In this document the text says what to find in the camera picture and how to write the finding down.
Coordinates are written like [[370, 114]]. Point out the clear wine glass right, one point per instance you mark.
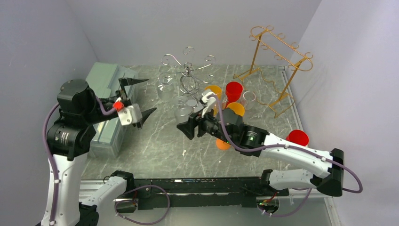
[[248, 99]]

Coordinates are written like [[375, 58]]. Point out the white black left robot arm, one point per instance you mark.
[[67, 143]]

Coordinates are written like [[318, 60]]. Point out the red plastic goblet back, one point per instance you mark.
[[233, 91]]

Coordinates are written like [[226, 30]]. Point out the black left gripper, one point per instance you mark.
[[126, 81]]

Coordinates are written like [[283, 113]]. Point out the clear ribbed wine glass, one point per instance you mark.
[[182, 110], [166, 87]]

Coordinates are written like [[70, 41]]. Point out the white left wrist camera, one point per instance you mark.
[[127, 114]]

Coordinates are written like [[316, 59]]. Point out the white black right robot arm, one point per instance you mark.
[[317, 169]]

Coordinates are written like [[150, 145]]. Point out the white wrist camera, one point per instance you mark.
[[209, 102], [127, 114]]

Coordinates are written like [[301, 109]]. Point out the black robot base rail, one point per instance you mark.
[[154, 193]]

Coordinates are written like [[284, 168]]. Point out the chrome wine glass rack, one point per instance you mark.
[[186, 82]]

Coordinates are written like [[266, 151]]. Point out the orange plastic goblet back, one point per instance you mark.
[[218, 92]]

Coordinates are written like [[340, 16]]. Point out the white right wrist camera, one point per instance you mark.
[[209, 102]]

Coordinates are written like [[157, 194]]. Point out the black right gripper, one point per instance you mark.
[[189, 127]]

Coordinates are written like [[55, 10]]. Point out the red plastic goblet lying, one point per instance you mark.
[[298, 137]]

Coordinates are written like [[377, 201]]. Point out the clear wine glass centre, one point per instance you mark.
[[224, 100]]

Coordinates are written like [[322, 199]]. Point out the orange plastic goblet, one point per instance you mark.
[[238, 108], [218, 92], [222, 145]]

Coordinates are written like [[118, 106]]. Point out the aluminium frame rail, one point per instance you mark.
[[65, 209]]

